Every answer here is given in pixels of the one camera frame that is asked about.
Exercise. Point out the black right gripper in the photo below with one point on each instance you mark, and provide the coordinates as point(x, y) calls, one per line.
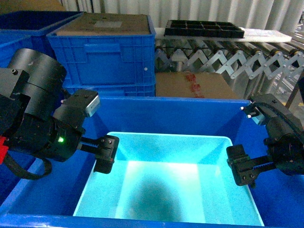
point(284, 147)

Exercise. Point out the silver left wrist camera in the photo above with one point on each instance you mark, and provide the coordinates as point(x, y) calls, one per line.
point(80, 105)

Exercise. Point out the brown cardboard sheet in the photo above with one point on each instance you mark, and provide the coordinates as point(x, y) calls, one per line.
point(106, 24)

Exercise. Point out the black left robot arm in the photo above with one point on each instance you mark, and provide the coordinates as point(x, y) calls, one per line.
point(38, 117)

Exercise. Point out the turquoise plastic tray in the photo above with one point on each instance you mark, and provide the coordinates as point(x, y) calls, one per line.
point(169, 177)

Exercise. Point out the black compartment tray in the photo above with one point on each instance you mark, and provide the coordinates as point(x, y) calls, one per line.
point(198, 28)

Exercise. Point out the large blue crate front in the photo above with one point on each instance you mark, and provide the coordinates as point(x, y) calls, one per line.
point(47, 203)

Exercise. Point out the blue crate far left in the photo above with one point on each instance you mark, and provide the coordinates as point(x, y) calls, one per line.
point(29, 29)

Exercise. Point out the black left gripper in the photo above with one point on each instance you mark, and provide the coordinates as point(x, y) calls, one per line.
point(57, 140)

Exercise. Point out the expandable roller conveyor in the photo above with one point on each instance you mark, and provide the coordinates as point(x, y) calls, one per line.
point(250, 68)

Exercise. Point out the brown cardboard box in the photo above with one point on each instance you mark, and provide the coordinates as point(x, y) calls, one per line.
point(193, 85)

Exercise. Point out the blue crate with cardboard lid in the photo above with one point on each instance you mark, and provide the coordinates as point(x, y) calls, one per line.
point(120, 65)

